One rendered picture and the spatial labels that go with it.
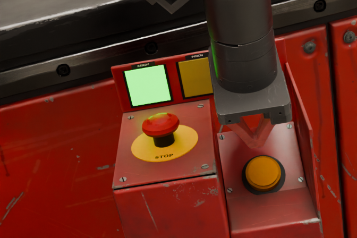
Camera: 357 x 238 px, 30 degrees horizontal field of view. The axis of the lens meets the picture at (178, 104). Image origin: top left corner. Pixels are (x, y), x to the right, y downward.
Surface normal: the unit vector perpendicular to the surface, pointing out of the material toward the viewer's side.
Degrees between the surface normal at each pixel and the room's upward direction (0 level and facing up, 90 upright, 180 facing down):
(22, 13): 0
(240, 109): 15
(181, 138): 0
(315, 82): 90
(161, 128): 33
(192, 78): 90
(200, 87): 90
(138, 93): 90
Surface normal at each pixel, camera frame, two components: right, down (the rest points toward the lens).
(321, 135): 0.20, 0.42
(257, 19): 0.51, 0.52
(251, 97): -0.17, -0.72
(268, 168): -0.14, -0.45
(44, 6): -0.18, -0.87
